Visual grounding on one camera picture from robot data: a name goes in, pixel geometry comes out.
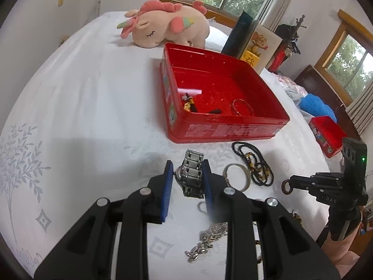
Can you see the dark coat rack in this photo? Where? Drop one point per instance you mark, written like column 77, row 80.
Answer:
column 291, row 35

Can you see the person's right forearm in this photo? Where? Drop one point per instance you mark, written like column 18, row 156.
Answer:
column 343, row 253

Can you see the white embroidered tablecloth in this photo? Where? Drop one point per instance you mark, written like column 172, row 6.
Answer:
column 87, row 108

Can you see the small red tin box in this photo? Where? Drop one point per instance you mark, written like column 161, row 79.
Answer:
column 329, row 134

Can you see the silver bangle with charm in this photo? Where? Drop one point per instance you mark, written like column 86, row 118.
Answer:
column 247, row 178

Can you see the silver metal wristwatch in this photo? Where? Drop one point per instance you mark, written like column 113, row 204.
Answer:
column 189, row 169

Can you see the dark wooden cabinet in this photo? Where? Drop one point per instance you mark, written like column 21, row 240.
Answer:
column 314, row 84

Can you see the cream curtain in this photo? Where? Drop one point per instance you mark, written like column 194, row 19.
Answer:
column 279, row 8
column 361, row 108

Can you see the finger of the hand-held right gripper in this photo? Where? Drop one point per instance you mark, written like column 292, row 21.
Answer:
column 309, row 182

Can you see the floral blanket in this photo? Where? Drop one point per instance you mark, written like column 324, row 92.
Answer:
column 287, row 86

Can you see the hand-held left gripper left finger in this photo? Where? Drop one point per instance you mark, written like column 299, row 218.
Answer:
column 166, row 192

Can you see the large red tin box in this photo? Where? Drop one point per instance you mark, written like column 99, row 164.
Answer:
column 233, row 129

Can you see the pink unicorn plush toy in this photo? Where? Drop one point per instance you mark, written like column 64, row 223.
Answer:
column 163, row 26

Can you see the blue towel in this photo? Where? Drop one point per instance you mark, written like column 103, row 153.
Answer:
column 316, row 108

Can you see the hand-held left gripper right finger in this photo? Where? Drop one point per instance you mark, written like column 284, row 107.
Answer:
column 207, row 186

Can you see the gold and black charm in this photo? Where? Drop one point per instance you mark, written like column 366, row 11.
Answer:
column 190, row 103

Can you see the dark blue book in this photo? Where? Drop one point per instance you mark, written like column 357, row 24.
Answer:
column 236, row 38

